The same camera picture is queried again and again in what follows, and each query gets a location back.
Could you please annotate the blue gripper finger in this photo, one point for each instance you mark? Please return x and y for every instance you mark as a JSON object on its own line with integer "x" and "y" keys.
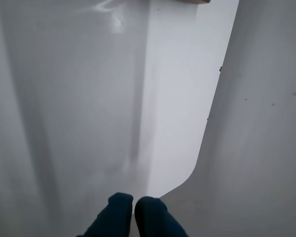
{"x": 116, "y": 214}
{"x": 153, "y": 217}

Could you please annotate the brown wooden frame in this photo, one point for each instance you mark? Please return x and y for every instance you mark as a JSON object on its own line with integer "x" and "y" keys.
{"x": 197, "y": 1}

